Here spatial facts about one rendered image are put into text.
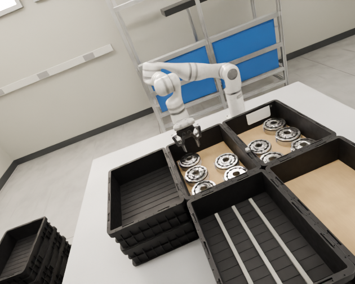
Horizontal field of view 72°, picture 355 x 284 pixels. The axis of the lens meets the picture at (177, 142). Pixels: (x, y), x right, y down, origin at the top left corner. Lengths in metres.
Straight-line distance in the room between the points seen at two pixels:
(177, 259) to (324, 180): 0.61
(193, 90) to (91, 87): 1.60
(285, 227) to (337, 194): 0.21
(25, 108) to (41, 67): 0.69
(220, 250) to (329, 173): 0.48
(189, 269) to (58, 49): 3.36
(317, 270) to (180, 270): 0.46
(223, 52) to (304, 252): 2.47
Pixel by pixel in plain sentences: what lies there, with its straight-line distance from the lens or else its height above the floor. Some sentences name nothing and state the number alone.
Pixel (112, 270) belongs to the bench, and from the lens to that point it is 1.16.
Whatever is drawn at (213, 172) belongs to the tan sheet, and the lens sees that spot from 1.10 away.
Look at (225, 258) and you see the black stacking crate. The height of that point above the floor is 0.83.
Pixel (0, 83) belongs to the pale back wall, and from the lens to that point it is 4.25.
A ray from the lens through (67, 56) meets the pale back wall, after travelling 3.84.
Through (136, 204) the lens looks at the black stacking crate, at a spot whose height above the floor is 0.83.
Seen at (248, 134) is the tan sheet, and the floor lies 0.83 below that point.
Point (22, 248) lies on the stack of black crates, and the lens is 2.03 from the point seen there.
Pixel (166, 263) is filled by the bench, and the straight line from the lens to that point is 1.06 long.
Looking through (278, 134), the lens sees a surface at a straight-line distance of 1.19.
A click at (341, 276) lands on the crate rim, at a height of 0.93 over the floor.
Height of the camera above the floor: 1.55
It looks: 31 degrees down
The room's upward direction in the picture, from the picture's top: 22 degrees counter-clockwise
